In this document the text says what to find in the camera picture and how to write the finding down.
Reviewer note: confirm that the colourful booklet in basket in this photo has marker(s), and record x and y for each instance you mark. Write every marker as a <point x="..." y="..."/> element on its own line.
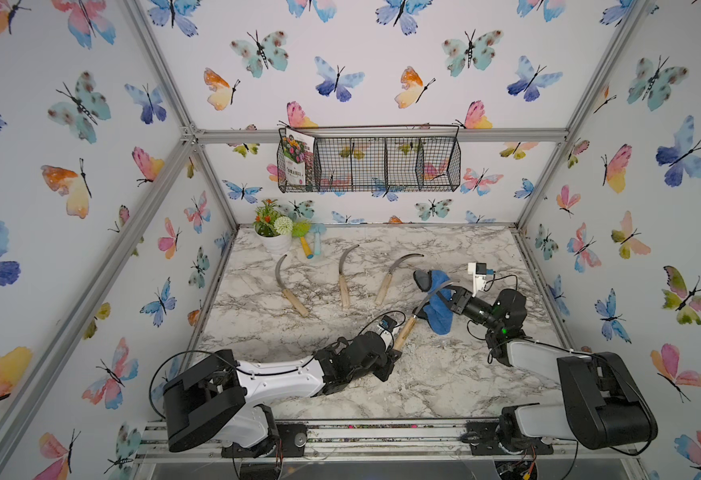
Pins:
<point x="298" y="151"/>

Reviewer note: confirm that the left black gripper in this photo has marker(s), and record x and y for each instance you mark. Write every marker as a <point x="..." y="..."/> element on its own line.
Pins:
<point x="387" y="364"/>

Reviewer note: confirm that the aluminium front rail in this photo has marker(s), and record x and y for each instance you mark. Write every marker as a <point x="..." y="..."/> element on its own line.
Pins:
<point x="337" y="440"/>

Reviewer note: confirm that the light blue toy tool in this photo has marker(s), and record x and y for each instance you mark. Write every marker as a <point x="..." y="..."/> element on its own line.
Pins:
<point x="318" y="230"/>

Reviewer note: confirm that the black wire basket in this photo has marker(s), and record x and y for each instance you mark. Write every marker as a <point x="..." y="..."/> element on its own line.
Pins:
<point x="409" y="158"/>

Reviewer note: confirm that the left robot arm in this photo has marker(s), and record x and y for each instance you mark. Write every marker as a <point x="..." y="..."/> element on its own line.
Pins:
<point x="223" y="397"/>

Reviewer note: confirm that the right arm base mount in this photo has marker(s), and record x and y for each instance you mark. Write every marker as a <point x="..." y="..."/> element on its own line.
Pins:
<point x="502" y="435"/>

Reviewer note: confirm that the sickle wooden handle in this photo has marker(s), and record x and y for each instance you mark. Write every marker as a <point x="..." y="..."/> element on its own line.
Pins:
<point x="286" y="291"/>
<point x="388" y="279"/>
<point x="410" y="324"/>
<point x="342" y="284"/>

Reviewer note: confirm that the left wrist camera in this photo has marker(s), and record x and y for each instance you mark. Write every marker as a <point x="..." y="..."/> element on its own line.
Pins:
<point x="387" y="327"/>

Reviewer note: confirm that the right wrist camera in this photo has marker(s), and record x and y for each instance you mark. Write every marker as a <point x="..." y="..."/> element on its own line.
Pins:
<point x="482" y="277"/>

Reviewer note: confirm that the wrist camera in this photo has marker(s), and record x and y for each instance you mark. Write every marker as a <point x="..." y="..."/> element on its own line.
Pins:
<point x="482" y="277"/>
<point x="387" y="327"/>

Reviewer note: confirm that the green yellow toy brush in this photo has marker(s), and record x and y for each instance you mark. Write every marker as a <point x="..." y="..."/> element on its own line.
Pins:
<point x="299" y="231"/>

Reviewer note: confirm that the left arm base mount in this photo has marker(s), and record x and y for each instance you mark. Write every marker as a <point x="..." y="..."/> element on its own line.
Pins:
<point x="254" y="433"/>

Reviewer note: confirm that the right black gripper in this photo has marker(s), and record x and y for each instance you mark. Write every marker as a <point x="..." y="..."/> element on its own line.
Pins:
<point x="461" y="298"/>

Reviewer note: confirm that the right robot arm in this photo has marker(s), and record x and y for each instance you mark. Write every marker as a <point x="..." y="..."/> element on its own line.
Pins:
<point x="601" y="407"/>

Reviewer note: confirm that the blue rag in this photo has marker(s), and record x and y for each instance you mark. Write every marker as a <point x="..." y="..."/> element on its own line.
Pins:
<point x="437" y="311"/>

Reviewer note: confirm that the potted artificial plant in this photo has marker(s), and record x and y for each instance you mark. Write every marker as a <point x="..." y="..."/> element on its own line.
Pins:
<point x="273" y="228"/>

